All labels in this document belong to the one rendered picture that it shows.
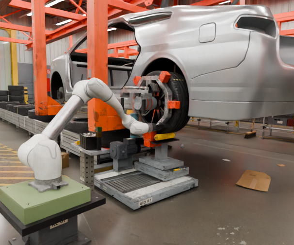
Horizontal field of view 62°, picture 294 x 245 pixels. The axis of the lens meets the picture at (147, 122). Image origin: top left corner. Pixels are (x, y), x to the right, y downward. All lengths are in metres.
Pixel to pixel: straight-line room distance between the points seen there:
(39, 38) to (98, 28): 1.94
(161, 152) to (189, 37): 1.19
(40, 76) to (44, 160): 3.00
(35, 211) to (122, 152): 1.41
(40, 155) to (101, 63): 1.40
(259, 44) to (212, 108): 0.59
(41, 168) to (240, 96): 1.50
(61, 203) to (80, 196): 0.12
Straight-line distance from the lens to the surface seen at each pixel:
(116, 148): 2.62
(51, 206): 1.46
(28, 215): 1.42
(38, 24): 4.53
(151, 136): 2.47
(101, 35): 2.70
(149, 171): 2.61
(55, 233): 1.66
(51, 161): 1.54
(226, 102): 2.07
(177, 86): 2.35
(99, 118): 2.65
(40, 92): 4.42
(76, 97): 1.86
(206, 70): 2.19
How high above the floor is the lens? 0.97
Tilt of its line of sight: 7 degrees down
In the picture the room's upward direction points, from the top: 1 degrees clockwise
